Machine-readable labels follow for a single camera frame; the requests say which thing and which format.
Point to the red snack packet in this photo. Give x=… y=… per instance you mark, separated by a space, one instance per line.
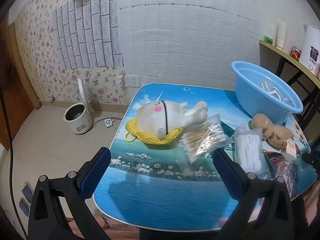
x=295 y=53

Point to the small snack box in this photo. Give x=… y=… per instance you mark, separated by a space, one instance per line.
x=291 y=148

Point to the cotton swabs plastic bag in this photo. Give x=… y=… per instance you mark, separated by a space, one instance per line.
x=200 y=141

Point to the stack of paper cups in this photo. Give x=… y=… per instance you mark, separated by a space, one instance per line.
x=281 y=35

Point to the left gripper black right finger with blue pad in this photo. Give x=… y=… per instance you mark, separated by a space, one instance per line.
x=264 y=209

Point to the blue slippers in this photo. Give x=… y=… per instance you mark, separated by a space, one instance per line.
x=26 y=199

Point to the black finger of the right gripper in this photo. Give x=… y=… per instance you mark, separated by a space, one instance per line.
x=312 y=160

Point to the wooden side table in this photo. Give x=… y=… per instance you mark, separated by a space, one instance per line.
x=305 y=84

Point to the light blue plastic basin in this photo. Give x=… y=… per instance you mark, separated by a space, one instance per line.
x=260 y=91

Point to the white wall socket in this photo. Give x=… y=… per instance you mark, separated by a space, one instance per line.
x=132 y=81

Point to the yellow mesh bag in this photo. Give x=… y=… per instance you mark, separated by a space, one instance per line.
x=134 y=133

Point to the white electric kettle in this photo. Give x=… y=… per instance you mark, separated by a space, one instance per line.
x=309 y=57

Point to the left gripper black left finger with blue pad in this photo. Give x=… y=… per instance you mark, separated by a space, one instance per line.
x=47 y=219

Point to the tan plush bear toy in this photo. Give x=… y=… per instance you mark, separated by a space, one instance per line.
x=276 y=136

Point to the white plush bunny toy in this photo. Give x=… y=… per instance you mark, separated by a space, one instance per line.
x=162 y=117

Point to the small green box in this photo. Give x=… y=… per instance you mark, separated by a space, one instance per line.
x=268 y=40

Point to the white rice cooker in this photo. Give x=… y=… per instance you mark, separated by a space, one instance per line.
x=77 y=116

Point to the white floss picks pack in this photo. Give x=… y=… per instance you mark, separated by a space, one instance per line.
x=249 y=149

